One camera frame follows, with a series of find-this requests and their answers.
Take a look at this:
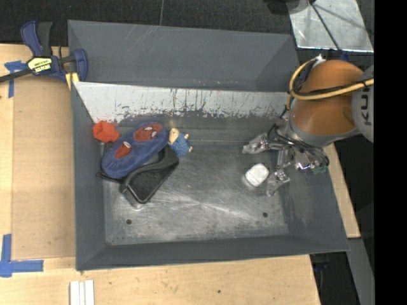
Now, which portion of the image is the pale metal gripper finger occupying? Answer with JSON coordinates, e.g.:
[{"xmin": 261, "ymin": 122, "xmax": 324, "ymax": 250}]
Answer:
[
  {"xmin": 265, "ymin": 169, "xmax": 291, "ymax": 198},
  {"xmin": 242, "ymin": 133, "xmax": 272, "ymax": 155}
]

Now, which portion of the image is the small white block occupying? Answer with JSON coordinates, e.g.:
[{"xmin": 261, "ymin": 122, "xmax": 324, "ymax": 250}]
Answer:
[{"xmin": 244, "ymin": 163, "xmax": 270, "ymax": 188}]

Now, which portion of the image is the small doll in blue knit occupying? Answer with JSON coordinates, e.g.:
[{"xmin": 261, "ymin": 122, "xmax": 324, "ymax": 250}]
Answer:
[{"xmin": 167, "ymin": 127, "xmax": 194, "ymax": 158}]

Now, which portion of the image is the grey metal bin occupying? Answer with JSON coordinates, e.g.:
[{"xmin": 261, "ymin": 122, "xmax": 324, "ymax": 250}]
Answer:
[{"xmin": 67, "ymin": 20, "xmax": 351, "ymax": 271}]

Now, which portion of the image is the black plastic tray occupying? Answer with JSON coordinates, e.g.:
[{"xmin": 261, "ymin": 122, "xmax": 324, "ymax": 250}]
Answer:
[{"xmin": 120, "ymin": 147, "xmax": 180, "ymax": 205}]

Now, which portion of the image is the blue slipper with red print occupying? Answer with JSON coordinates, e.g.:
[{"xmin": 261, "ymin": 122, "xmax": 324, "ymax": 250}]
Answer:
[{"xmin": 100, "ymin": 121, "xmax": 170, "ymax": 180}]

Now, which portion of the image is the red crumpled cloth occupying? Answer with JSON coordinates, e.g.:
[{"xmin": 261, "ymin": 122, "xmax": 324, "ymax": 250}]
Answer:
[{"xmin": 92, "ymin": 120, "xmax": 121, "ymax": 144}]

